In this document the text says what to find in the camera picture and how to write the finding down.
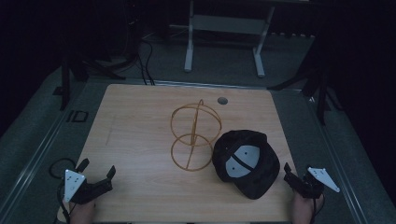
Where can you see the black floor bracket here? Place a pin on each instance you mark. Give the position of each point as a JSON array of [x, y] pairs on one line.
[[77, 116]]

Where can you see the grey table grommet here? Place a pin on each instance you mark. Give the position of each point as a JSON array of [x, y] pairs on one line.
[[222, 100]]

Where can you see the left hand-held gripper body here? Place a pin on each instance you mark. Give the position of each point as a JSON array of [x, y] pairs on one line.
[[90, 190]]

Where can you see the black baseball cap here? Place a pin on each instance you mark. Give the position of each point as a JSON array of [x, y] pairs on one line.
[[246, 163]]

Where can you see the person's right hand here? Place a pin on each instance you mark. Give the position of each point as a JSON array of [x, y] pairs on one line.
[[303, 210]]

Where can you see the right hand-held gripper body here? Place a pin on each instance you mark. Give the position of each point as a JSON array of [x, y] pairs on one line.
[[306, 186]]

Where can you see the person's left hand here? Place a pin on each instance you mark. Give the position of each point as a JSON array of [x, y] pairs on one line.
[[81, 214]]

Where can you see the white metal desk frame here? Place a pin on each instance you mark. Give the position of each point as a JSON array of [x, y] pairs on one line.
[[229, 25]]

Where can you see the black tripod stand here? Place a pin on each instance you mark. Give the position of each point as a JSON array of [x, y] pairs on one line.
[[66, 84], [320, 93]]

